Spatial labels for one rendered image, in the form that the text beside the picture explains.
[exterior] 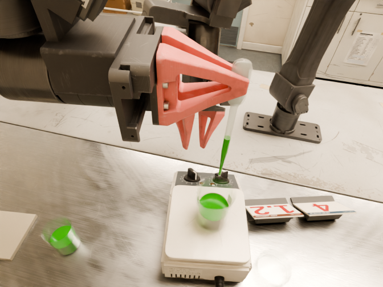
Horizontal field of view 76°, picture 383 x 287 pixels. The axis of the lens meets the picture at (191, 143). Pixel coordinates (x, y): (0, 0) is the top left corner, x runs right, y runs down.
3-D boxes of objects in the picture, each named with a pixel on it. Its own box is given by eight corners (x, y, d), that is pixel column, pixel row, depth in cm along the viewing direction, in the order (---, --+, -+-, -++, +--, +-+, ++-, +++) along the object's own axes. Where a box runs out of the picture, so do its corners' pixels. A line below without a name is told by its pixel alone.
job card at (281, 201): (242, 200, 50) (246, 188, 47) (285, 198, 51) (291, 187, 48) (249, 229, 46) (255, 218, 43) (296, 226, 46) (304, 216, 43)
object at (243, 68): (227, 102, 23) (235, 57, 20) (240, 103, 23) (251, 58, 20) (227, 107, 22) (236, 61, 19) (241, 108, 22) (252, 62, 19)
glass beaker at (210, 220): (212, 197, 40) (217, 165, 35) (235, 221, 38) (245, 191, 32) (183, 217, 38) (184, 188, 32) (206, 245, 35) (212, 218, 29)
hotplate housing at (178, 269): (174, 177, 53) (174, 153, 48) (235, 181, 53) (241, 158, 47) (160, 295, 38) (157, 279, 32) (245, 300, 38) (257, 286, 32)
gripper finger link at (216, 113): (221, 152, 44) (227, 99, 41) (185, 155, 41) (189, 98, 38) (204, 142, 50) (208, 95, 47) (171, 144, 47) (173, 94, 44)
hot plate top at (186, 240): (172, 187, 42) (172, 183, 42) (242, 191, 42) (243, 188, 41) (163, 259, 34) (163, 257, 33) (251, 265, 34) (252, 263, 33)
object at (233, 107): (214, 177, 30) (236, 64, 19) (214, 171, 31) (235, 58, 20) (224, 178, 30) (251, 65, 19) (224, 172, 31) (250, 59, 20)
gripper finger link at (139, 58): (252, 30, 20) (140, 22, 20) (265, 76, 16) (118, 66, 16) (237, 97, 25) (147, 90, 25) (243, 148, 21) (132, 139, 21)
